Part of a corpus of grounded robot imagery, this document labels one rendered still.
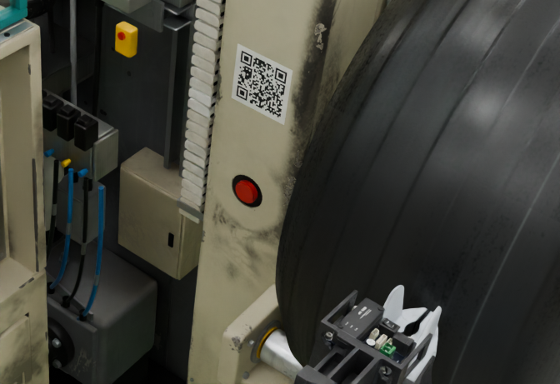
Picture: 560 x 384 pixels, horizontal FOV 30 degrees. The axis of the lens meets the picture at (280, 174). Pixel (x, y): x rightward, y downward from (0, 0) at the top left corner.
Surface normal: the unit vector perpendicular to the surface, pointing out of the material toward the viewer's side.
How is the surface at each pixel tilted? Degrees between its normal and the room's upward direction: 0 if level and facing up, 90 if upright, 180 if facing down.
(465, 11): 28
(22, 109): 90
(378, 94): 49
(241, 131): 90
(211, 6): 90
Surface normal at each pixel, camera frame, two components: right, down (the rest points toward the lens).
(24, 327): 0.81, 0.44
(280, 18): -0.57, 0.47
